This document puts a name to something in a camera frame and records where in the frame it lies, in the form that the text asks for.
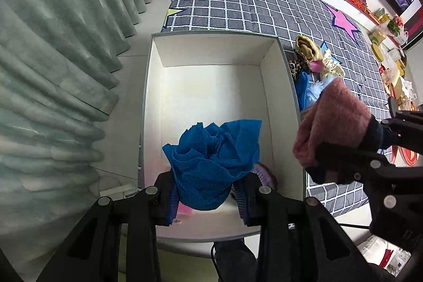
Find person's dark trouser leg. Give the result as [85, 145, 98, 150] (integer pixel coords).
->
[214, 238, 258, 282]

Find white dotted cloth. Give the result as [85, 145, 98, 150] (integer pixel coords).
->
[316, 49, 345, 78]

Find pink fuzzy cloth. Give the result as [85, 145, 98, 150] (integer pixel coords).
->
[292, 77, 384, 184]

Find printed paper sheets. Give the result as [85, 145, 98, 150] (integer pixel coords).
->
[356, 235, 412, 276]

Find yellow cloth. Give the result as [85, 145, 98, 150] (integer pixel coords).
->
[295, 35, 323, 63]

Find flower bouquet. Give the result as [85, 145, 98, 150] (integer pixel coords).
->
[386, 16, 406, 37]

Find red round tray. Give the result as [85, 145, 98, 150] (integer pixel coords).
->
[393, 146, 421, 168]

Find white storage box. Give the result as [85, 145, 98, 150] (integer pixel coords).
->
[140, 33, 306, 241]

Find white power strip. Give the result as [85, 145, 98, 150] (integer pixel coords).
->
[99, 183, 140, 199]

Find black cable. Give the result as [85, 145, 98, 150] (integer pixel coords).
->
[211, 242, 226, 282]

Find blue knit cloth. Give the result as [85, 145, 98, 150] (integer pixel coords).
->
[162, 118, 263, 211]

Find bright blue cloth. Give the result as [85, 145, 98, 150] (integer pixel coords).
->
[293, 72, 313, 111]

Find purple knit cloth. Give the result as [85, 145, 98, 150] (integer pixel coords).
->
[231, 163, 279, 224]

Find leopard print scarf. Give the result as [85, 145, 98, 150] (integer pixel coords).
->
[288, 60, 310, 80]

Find grey checked blanket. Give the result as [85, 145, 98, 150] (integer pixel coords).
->
[160, 0, 391, 216]

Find light blue fluffy cloth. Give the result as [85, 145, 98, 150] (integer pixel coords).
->
[307, 75, 338, 104]

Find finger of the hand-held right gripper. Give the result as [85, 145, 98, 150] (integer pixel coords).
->
[378, 109, 423, 150]
[314, 142, 399, 203]

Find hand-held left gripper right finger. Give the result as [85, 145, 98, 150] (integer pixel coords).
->
[235, 174, 380, 282]

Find yellow round lid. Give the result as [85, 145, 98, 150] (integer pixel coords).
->
[371, 42, 386, 62]

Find pale green curtain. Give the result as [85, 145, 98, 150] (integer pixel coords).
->
[0, 0, 166, 282]

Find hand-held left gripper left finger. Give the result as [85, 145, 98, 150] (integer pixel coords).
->
[36, 171, 174, 282]

